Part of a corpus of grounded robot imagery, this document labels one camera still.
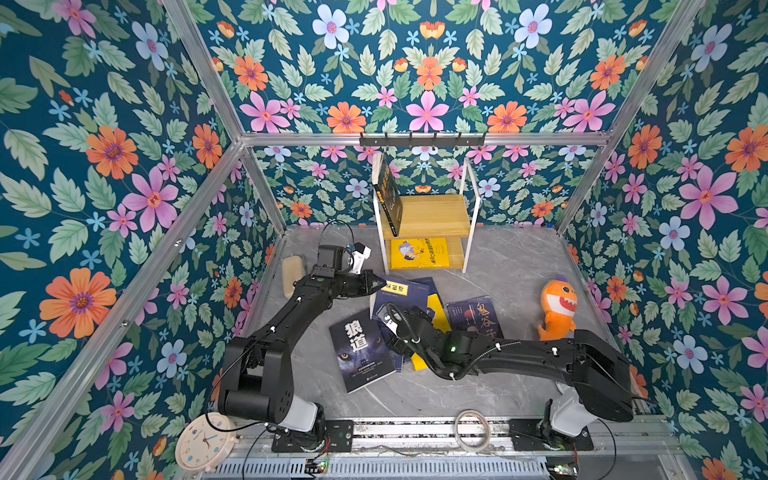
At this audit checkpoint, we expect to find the yellow cartoon cover book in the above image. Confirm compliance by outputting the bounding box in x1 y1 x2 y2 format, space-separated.
411 293 451 372

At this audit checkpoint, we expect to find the black wolf cover book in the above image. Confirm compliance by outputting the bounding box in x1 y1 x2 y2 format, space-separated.
329 311 396 393

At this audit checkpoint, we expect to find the black hook rail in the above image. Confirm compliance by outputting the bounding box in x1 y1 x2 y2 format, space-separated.
359 132 487 149

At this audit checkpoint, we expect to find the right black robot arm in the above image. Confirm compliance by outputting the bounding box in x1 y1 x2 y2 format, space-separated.
377 303 634 442

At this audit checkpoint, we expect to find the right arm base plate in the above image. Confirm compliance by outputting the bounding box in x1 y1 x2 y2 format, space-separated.
507 418 594 452

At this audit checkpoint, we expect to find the yellow book on lower shelf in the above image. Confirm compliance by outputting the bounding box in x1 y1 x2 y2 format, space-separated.
390 238 451 270

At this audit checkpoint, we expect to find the orange shark plush toy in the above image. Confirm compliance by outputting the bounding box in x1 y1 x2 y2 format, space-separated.
537 279 578 341

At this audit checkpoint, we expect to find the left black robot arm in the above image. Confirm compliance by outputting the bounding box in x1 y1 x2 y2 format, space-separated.
217 269 386 433

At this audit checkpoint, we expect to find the navy book underneath pile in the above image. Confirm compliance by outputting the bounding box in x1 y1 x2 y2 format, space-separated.
388 350 404 373

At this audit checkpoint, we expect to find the beige round wall clock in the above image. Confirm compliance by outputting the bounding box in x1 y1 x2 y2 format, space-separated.
175 412 239 473

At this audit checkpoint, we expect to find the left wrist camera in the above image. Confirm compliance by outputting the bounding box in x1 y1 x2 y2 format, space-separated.
349 242 371 275

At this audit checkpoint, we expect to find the navy book yellow label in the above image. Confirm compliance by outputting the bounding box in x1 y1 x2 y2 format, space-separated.
370 277 430 319

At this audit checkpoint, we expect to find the dark book leaning on shelf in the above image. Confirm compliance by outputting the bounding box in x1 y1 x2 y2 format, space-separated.
373 162 403 237

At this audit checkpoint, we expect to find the clear tape roll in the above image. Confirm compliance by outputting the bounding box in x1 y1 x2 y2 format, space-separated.
452 409 491 453

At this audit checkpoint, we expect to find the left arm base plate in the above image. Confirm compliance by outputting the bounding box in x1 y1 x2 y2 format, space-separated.
271 420 355 454

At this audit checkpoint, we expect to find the dark old man cover book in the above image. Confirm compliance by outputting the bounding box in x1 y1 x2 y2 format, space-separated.
446 296 504 339

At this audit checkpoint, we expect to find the beige glasses case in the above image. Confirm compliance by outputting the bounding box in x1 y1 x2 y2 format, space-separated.
282 255 306 299

